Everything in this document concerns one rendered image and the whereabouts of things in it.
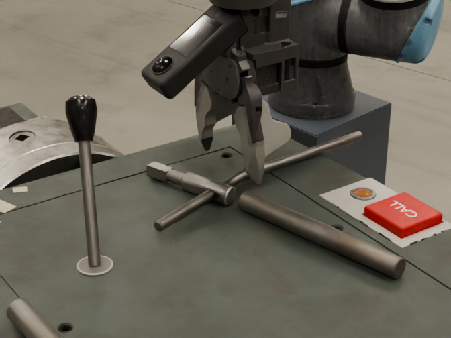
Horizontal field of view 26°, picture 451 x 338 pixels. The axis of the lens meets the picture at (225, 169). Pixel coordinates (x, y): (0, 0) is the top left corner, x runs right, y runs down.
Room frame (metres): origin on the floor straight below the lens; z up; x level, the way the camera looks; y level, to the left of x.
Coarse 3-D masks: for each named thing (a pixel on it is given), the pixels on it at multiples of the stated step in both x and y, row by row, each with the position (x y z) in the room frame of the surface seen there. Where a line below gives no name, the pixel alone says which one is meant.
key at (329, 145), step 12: (360, 132) 1.10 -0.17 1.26; (324, 144) 1.06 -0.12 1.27; (336, 144) 1.07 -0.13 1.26; (288, 156) 1.03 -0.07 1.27; (300, 156) 1.03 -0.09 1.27; (312, 156) 1.04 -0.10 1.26; (264, 168) 1.00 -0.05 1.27; (276, 168) 1.01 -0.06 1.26; (228, 180) 0.96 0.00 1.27; (240, 180) 0.97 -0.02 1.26; (204, 192) 0.93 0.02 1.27; (192, 204) 0.90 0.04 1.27; (204, 204) 0.92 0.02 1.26; (168, 216) 0.88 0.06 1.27; (180, 216) 0.88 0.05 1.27; (156, 228) 0.86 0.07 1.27
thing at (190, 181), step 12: (156, 168) 0.99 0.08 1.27; (168, 168) 0.99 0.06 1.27; (168, 180) 0.98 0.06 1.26; (180, 180) 0.97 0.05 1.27; (192, 180) 0.95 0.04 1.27; (204, 180) 0.95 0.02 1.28; (192, 192) 0.95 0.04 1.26; (216, 192) 0.93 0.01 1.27; (228, 192) 0.93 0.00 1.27; (228, 204) 0.93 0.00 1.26
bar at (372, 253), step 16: (240, 208) 0.92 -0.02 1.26; (256, 208) 0.90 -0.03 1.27; (272, 208) 0.89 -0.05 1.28; (288, 208) 0.89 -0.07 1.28; (288, 224) 0.87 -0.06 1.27; (304, 224) 0.86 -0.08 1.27; (320, 224) 0.85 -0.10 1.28; (320, 240) 0.84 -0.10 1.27; (336, 240) 0.83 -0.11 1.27; (352, 240) 0.82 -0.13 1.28; (352, 256) 0.81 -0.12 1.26; (368, 256) 0.80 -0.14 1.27; (384, 256) 0.80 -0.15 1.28; (400, 256) 0.80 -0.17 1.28; (384, 272) 0.79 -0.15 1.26; (400, 272) 0.79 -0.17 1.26
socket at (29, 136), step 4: (24, 132) 1.16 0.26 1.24; (28, 132) 1.16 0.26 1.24; (12, 136) 1.15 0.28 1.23; (16, 136) 1.15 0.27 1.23; (20, 136) 1.15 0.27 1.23; (24, 136) 1.15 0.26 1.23; (28, 136) 1.15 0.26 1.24; (32, 136) 1.15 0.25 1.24; (12, 140) 1.14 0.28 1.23; (16, 140) 1.14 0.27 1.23; (20, 140) 1.15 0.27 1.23; (24, 140) 1.14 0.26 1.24; (28, 140) 1.14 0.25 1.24
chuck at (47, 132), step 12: (36, 120) 1.20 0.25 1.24; (48, 120) 1.21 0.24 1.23; (60, 120) 1.22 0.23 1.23; (0, 132) 1.17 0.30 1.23; (12, 132) 1.16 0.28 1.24; (36, 132) 1.16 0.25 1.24; (48, 132) 1.16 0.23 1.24; (60, 132) 1.17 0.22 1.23; (0, 144) 1.13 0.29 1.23; (12, 144) 1.13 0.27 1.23; (24, 144) 1.12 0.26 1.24; (36, 144) 1.12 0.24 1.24; (48, 144) 1.12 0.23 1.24; (108, 144) 1.19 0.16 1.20; (0, 156) 1.11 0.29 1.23; (12, 156) 1.10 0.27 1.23; (0, 168) 1.08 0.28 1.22
